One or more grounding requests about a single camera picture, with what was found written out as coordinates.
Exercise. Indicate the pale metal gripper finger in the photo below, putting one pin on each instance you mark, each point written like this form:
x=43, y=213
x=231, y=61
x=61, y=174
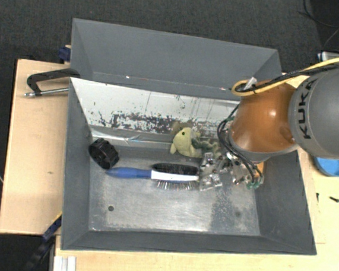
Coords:
x=208, y=163
x=209, y=183

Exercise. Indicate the yellow-green plush toy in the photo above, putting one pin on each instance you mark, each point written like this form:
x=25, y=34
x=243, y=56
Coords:
x=185, y=143

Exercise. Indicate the blue and white brush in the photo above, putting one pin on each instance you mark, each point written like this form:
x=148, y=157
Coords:
x=159, y=175

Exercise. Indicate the grey metal bin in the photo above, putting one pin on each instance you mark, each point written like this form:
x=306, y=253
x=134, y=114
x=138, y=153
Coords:
x=162, y=208

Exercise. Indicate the blue round object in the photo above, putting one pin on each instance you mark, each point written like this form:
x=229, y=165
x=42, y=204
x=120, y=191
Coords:
x=332, y=167

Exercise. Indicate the black ribbed wheel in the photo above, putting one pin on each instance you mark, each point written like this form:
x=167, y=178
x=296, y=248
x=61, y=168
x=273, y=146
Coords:
x=103, y=153

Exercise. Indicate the pale wood flat board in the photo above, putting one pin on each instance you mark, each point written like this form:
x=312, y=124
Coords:
x=34, y=148

